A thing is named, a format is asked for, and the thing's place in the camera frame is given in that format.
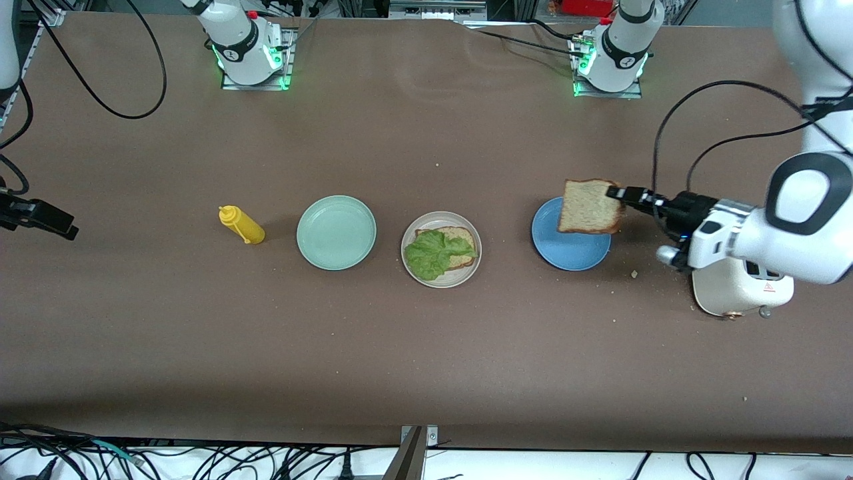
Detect brown bread slice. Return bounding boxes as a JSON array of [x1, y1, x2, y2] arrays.
[[415, 227, 477, 271], [557, 178, 626, 235]]

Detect green lettuce leaf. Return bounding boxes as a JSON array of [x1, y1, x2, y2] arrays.
[[404, 230, 478, 281]]

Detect yellow mustard squeeze bottle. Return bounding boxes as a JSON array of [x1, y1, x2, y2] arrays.
[[218, 205, 266, 245]]

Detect blue plate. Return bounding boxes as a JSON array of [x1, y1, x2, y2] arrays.
[[531, 196, 612, 271]]

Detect beige plate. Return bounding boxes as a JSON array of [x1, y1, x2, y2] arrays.
[[402, 211, 484, 289]]

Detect mint green plate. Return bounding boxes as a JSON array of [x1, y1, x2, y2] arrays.
[[297, 195, 377, 271]]

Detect white toaster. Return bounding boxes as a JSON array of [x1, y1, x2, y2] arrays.
[[692, 259, 796, 321]]

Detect red box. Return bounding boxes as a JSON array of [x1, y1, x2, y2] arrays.
[[560, 0, 614, 17]]

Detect grey metal equipment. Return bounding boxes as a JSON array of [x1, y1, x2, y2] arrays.
[[389, 0, 488, 21]]

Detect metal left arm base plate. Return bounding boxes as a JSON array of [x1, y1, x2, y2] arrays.
[[572, 37, 644, 99]]

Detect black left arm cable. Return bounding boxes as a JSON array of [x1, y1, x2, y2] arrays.
[[652, 0, 853, 234]]

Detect black base power cable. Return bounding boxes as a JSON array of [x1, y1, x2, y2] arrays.
[[460, 19, 588, 59]]

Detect teal floor cable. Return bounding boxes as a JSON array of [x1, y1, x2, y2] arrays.
[[90, 437, 144, 465]]

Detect tangled black floor cables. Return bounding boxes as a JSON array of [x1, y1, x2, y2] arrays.
[[0, 421, 401, 480]]

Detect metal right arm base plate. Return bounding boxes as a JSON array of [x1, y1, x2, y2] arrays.
[[220, 27, 295, 91]]

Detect metal table bracket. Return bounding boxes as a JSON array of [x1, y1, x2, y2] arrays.
[[382, 425, 439, 480]]

